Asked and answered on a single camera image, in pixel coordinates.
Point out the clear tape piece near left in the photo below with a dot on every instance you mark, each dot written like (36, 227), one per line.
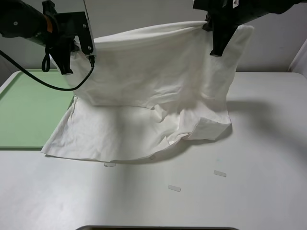
(108, 164)

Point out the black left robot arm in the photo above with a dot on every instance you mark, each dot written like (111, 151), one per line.
(19, 19)

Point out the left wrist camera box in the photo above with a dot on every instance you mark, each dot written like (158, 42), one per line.
(81, 33)

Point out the clear tape piece near centre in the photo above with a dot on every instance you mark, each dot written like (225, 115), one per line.
(174, 188)

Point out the clear tape piece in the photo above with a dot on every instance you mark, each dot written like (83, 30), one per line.
(219, 173)
(174, 188)
(108, 164)

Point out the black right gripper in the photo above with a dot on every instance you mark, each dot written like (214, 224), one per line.
(230, 13)

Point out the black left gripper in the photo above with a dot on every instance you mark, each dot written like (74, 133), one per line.
(60, 54)

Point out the clear tape piece near right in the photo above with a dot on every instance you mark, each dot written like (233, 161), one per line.
(219, 173)

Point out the green plastic tray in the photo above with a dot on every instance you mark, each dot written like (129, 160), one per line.
(29, 112)

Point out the white short sleeve shirt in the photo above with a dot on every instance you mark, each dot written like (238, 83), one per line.
(150, 88)

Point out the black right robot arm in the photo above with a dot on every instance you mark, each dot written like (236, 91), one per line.
(264, 7)

